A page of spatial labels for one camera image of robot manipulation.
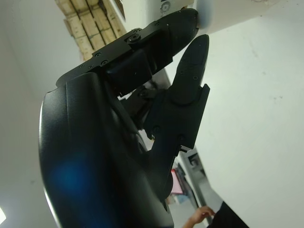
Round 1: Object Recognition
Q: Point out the cream white two-slot toaster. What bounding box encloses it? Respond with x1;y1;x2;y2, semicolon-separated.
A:
146;0;304;36

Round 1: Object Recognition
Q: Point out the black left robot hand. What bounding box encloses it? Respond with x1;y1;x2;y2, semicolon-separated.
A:
37;8;211;228

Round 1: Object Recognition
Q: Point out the wooden crate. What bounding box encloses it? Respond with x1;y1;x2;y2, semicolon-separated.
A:
55;0;126;60

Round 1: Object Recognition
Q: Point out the person's bare hand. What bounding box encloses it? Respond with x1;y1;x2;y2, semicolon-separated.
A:
181;205;216;228

